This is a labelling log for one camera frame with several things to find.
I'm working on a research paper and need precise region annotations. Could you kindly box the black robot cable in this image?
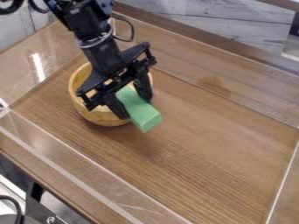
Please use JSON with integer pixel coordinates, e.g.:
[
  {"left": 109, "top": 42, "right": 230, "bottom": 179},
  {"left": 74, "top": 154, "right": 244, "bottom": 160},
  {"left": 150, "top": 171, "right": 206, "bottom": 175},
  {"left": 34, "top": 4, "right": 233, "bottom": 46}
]
[{"left": 110, "top": 12, "right": 137, "bottom": 43}]

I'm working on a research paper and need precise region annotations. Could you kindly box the black cable under table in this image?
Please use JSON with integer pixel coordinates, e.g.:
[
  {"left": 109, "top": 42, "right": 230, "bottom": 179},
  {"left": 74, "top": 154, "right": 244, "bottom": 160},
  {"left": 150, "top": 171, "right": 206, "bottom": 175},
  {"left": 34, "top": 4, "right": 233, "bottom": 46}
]
[{"left": 0, "top": 195, "right": 25, "bottom": 224}]

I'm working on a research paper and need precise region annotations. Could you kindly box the clear acrylic front wall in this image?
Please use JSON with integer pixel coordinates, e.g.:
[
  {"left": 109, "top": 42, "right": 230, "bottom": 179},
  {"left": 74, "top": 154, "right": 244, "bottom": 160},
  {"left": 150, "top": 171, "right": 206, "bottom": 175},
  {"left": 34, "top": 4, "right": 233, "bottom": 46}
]
[{"left": 0, "top": 108, "right": 193, "bottom": 224}]

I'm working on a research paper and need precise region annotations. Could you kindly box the brown wooden bowl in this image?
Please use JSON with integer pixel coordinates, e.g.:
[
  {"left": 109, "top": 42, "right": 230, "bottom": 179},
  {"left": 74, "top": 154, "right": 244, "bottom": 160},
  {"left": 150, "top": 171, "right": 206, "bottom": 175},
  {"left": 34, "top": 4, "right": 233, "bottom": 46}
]
[{"left": 69, "top": 61, "right": 155, "bottom": 128}]

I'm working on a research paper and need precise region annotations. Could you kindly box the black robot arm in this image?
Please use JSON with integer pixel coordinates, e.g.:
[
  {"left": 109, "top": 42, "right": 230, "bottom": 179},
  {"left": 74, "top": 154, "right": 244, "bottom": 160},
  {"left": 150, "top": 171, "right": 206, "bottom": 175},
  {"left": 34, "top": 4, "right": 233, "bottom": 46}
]
[{"left": 45, "top": 0, "right": 157, "bottom": 120}]

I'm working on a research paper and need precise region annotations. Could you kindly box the green rectangular block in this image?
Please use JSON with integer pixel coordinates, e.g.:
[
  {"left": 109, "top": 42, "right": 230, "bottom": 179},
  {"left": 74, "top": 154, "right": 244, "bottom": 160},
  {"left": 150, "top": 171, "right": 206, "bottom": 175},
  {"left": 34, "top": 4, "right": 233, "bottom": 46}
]
[{"left": 117, "top": 86, "right": 163, "bottom": 133}]

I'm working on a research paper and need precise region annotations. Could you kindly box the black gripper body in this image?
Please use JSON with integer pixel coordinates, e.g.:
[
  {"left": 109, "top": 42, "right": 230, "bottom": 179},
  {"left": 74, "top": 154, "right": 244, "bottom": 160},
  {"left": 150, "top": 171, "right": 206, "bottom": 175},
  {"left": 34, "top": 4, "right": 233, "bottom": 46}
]
[{"left": 77, "top": 39, "right": 157, "bottom": 110}]

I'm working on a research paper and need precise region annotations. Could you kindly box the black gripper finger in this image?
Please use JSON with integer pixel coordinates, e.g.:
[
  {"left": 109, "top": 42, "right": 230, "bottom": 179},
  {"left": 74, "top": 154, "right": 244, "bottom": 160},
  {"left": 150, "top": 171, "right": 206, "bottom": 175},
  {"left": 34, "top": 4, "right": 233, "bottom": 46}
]
[
  {"left": 134, "top": 67, "right": 154, "bottom": 102},
  {"left": 106, "top": 94, "right": 130, "bottom": 120}
]

